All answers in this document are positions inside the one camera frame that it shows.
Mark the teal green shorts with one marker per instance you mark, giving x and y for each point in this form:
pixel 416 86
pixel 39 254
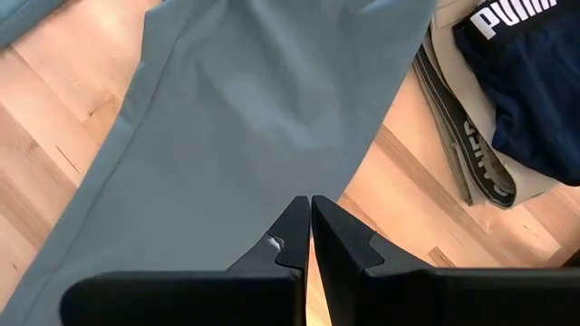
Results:
pixel 226 136

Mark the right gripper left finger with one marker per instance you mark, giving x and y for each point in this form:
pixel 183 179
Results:
pixel 204 299

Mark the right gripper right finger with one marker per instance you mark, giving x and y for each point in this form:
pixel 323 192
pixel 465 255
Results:
pixel 430 299

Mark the khaki shorts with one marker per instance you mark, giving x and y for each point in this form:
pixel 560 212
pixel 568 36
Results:
pixel 471 117

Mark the navy Puma underwear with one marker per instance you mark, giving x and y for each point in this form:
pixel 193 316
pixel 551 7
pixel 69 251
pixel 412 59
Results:
pixel 534 90

